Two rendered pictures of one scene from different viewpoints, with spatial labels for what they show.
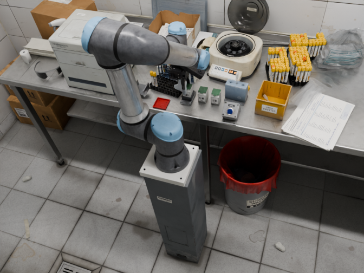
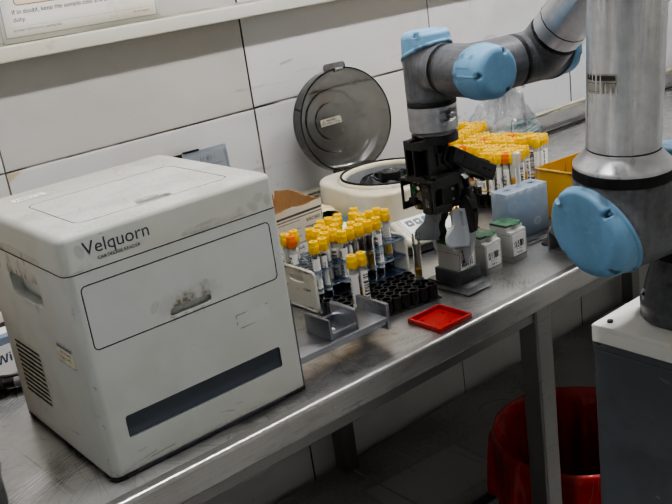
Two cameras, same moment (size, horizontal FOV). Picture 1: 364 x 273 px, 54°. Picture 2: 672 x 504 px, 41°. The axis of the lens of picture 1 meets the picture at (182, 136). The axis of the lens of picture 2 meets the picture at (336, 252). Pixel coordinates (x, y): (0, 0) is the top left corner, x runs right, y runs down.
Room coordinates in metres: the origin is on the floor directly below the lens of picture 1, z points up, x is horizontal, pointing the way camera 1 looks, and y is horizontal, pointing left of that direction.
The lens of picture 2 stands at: (0.80, 1.23, 1.42)
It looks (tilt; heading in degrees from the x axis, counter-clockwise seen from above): 19 degrees down; 298
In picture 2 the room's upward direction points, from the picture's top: 8 degrees counter-clockwise
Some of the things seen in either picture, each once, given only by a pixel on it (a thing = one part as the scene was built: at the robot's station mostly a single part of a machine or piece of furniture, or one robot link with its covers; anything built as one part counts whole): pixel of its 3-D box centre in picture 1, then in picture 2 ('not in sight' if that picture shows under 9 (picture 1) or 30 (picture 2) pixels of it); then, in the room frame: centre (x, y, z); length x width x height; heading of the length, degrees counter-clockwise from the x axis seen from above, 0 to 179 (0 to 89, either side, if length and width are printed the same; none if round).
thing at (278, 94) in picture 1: (272, 99); (585, 188); (1.13, -0.44, 0.93); 0.13 x 0.13 x 0.10; 61
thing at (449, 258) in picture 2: (187, 91); (456, 259); (1.26, -0.06, 0.92); 0.05 x 0.04 x 0.06; 155
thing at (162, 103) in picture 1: (161, 103); (439, 318); (1.25, 0.08, 0.88); 0.07 x 0.07 x 0.01; 65
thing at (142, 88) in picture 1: (128, 85); (319, 332); (1.37, 0.24, 0.92); 0.21 x 0.07 x 0.05; 65
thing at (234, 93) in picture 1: (236, 91); (520, 213); (1.22, -0.29, 0.92); 0.10 x 0.07 x 0.10; 60
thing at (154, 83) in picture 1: (166, 79); (376, 273); (1.36, 0.04, 0.93); 0.17 x 0.09 x 0.11; 55
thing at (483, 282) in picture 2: (188, 96); (458, 275); (1.26, -0.06, 0.89); 0.09 x 0.05 x 0.04; 155
